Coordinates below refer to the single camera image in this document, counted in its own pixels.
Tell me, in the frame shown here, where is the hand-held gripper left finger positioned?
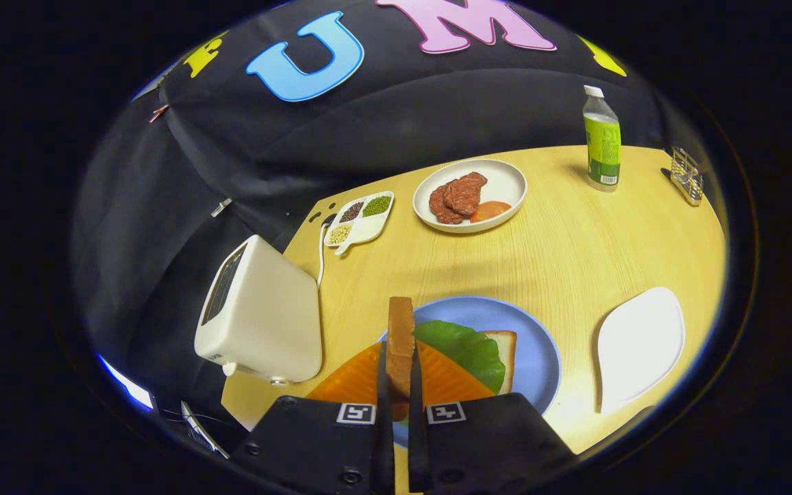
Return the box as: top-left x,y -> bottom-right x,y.
230,341 -> 397,495

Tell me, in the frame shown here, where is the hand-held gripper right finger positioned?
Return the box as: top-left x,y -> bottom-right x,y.
408,344 -> 578,495

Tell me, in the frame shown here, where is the brown crust bread slice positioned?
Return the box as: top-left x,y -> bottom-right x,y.
386,296 -> 416,421

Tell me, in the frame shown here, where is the green lettuce leaf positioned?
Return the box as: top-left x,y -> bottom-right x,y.
413,320 -> 507,395

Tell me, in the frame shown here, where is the white toast slice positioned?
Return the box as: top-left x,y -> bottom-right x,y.
482,330 -> 518,395

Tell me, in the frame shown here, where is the blue round plate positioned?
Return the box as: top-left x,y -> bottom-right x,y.
377,296 -> 563,448

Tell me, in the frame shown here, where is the white toaster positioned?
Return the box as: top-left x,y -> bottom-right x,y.
194,234 -> 323,386

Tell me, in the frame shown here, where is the white-rimmed dark device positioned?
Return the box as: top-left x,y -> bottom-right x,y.
181,401 -> 230,460

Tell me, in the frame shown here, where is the white divided bean dish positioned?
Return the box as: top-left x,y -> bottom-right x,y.
323,190 -> 395,256

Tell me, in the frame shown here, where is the brown meat slice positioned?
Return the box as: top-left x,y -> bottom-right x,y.
443,172 -> 488,217
428,182 -> 465,226

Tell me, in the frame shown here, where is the red tomato slice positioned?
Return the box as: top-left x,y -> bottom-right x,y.
470,200 -> 512,223

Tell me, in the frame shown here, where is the white square plate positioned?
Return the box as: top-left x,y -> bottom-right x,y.
595,287 -> 685,415

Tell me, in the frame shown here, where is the bright lit screen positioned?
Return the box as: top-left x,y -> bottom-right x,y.
97,353 -> 156,413

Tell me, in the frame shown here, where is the beige round plate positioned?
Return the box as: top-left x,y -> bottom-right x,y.
412,158 -> 528,234

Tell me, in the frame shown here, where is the green label plastic bottle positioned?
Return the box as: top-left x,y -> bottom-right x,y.
582,85 -> 622,193

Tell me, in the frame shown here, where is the white toaster power cable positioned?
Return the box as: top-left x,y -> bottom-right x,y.
316,214 -> 337,287

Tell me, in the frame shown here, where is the wire mesh utensil holder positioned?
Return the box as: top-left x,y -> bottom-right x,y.
669,146 -> 705,207

